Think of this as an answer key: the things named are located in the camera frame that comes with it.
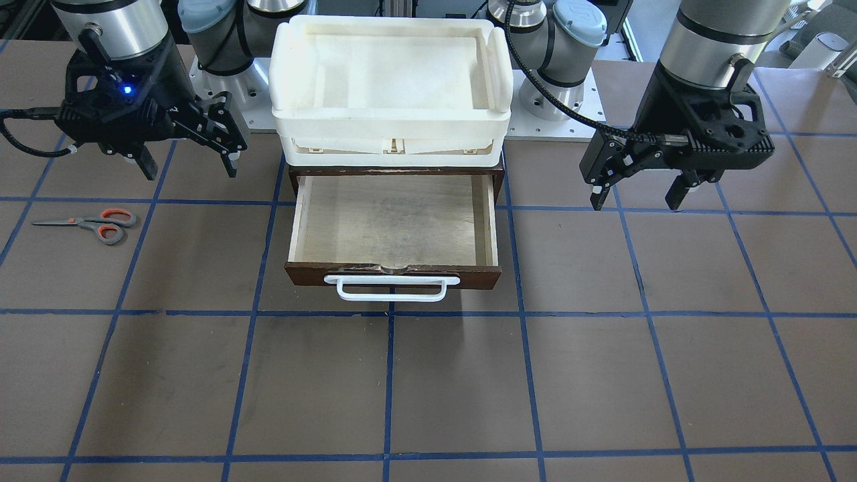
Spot wooden drawer with white handle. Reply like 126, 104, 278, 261
285, 174, 502, 302

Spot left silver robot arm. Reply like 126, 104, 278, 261
485, 1, 789, 210

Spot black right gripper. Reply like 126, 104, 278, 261
54, 46, 249, 181

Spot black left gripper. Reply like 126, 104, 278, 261
580, 64, 775, 211

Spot white plastic tray box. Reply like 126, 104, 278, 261
268, 15, 514, 167

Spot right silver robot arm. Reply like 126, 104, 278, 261
52, 1, 315, 180

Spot grey orange handled scissors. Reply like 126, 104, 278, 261
31, 208, 137, 245

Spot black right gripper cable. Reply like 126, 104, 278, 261
0, 107, 74, 159

